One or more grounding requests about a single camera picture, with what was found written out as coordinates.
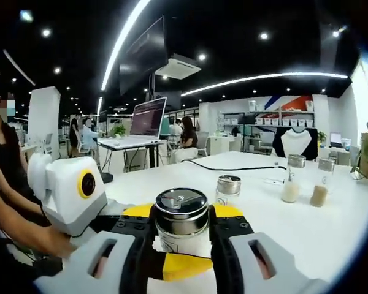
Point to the ceiling air conditioner unit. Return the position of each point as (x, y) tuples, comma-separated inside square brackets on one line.
[(178, 67)]

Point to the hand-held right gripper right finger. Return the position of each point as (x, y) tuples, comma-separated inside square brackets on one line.
[(245, 263)]

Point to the tall seasoning bottle pale grains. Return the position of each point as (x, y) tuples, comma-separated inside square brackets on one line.
[(290, 191)]

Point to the small lit computer screen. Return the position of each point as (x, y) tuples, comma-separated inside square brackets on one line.
[(335, 139)]

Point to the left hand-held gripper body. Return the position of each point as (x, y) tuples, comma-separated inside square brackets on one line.
[(67, 196)]

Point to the person's torso in black shirt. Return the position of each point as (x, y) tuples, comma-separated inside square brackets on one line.
[(6, 147)]

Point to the person's left hand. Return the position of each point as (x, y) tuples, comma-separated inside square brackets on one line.
[(58, 245)]

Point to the tall seasoning bottle brown grains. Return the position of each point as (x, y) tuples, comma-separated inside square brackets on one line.
[(319, 196)]

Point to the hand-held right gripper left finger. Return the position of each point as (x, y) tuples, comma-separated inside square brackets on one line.
[(110, 260)]

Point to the curved ceiling light strip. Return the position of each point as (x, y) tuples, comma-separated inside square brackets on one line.
[(263, 78), (122, 43)]

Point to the black laptop stand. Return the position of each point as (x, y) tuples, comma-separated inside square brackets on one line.
[(153, 157)]

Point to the short seasoning bottle white powder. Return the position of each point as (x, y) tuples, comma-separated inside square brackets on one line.
[(181, 220)]

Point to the small black hanging monitor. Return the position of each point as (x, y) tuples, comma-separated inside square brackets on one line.
[(171, 99)]

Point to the storage shelf with white boxes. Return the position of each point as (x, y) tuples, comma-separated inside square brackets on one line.
[(279, 122)]

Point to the small potted plant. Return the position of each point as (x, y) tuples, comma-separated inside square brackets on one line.
[(322, 137), (119, 131)]

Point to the white open laptop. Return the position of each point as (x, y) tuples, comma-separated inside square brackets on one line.
[(147, 118)]

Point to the teal cabinet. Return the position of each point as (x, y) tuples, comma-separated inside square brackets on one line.
[(166, 125)]

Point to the large black hanging monitor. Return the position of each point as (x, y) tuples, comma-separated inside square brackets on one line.
[(144, 55)]

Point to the brown paper bag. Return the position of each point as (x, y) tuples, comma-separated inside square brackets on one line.
[(366, 159)]

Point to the black and white shirt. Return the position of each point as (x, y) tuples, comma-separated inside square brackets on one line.
[(294, 144)]

